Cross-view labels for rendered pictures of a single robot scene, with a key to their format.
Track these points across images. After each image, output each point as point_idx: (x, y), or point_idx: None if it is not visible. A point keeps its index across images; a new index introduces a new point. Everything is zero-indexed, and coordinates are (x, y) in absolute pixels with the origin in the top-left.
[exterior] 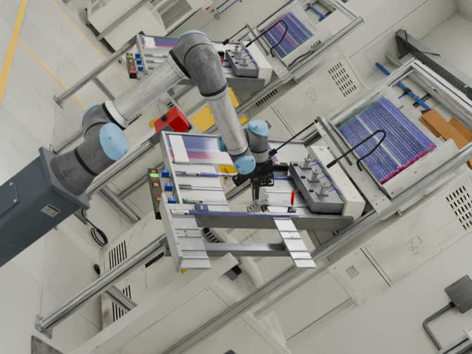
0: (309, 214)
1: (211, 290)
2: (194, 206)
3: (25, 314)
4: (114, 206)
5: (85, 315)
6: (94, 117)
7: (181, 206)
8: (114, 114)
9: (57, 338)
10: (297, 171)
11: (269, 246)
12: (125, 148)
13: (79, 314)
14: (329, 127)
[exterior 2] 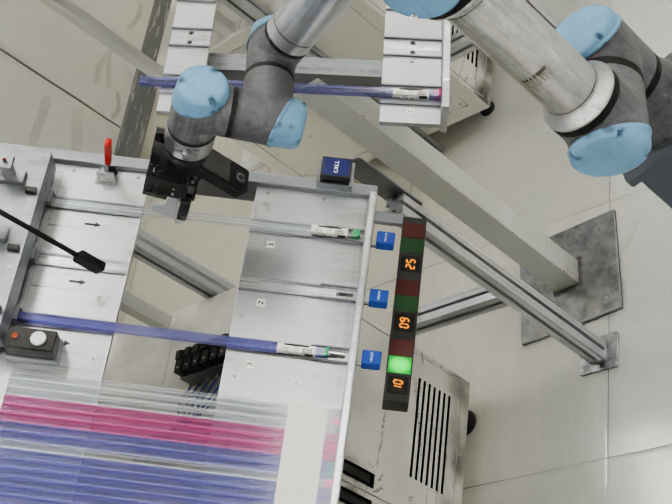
0: (61, 172)
1: None
2: (337, 219)
3: (640, 343)
4: None
5: (497, 489)
6: (631, 85)
7: (400, 116)
8: (588, 61)
9: (568, 360)
10: (11, 277)
11: (230, 62)
12: (559, 25)
13: (513, 475)
14: None
